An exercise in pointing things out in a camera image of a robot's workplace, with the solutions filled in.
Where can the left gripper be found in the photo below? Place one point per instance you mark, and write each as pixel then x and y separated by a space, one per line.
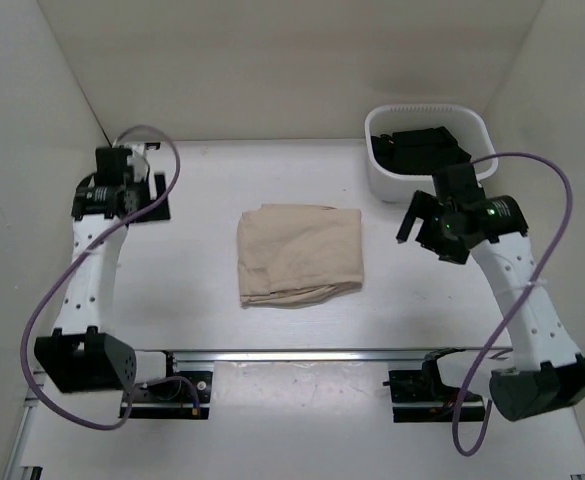
pixel 158 212

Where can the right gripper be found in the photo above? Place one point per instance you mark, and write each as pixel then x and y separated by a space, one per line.
pixel 426 205

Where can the beige trousers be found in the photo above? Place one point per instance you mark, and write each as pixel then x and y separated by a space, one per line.
pixel 296 255

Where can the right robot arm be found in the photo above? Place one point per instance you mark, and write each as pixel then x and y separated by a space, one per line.
pixel 547 372

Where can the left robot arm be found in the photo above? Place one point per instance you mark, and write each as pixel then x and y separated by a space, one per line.
pixel 80 355

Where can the black folded trousers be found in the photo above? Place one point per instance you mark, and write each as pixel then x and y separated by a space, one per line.
pixel 418 152

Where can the white plastic basket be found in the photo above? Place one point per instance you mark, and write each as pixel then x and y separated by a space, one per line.
pixel 463 123

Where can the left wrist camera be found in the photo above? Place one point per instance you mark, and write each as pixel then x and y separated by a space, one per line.
pixel 121 165

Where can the aluminium front rail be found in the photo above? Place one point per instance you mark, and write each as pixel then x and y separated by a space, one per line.
pixel 299 355

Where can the aluminium rail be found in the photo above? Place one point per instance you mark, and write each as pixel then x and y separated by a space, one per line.
pixel 299 355
pixel 15 469

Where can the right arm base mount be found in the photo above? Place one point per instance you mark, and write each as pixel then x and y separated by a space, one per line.
pixel 417 393

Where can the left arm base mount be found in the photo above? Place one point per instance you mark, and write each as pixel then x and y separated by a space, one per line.
pixel 186 397

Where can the aluminium left rail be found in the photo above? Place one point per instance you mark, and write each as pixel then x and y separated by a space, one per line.
pixel 15 469

